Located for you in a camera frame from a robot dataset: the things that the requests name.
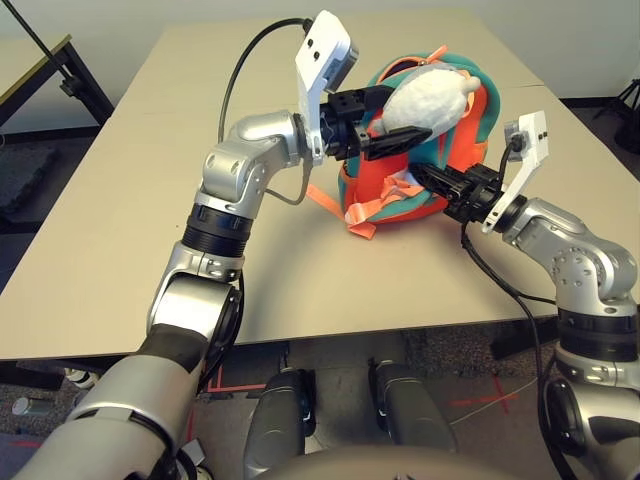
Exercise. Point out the silver cylinder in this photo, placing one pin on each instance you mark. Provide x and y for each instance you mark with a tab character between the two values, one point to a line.
30	406

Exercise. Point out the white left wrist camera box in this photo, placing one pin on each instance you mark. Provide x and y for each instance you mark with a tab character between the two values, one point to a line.
320	55

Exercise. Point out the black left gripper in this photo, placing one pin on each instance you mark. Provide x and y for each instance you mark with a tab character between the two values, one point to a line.
345	125

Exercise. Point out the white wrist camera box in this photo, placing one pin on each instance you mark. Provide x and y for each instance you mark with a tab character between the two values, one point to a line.
532	135
320	55

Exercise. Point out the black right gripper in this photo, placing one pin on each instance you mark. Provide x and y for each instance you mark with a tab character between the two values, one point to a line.
477	195

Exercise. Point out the thin black pole with clamp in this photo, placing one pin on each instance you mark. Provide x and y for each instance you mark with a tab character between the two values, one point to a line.
45	47

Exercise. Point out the small grey block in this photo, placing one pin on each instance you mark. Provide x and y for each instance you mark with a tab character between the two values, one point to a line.
194	452

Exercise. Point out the orange and teal backpack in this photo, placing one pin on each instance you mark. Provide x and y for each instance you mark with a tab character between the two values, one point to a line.
460	145

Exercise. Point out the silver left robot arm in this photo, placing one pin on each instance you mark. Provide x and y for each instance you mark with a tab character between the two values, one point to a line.
240	165

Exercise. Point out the grey robot right leg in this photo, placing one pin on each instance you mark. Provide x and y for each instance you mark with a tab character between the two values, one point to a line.
410	410

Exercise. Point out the side table with black frame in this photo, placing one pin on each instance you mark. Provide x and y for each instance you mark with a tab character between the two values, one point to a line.
30	65

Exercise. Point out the dark grey foam mat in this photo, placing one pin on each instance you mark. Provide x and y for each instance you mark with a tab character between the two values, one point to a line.
25	175

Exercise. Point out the black tripod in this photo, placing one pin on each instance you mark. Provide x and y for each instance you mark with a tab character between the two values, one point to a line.
632	100

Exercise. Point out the grey robot torso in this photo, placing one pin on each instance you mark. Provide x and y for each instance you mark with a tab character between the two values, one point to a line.
385	467

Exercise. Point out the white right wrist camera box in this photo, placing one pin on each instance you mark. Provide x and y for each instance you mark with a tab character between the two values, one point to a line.
532	135

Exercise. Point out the black table foot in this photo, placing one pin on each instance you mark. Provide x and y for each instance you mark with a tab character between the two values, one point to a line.
520	342
30	375

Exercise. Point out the grey robot left leg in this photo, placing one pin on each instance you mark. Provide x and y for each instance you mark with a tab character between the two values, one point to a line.
277	425

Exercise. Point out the grey robot leg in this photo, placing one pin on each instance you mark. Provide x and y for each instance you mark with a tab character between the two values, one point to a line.
277	425
410	410

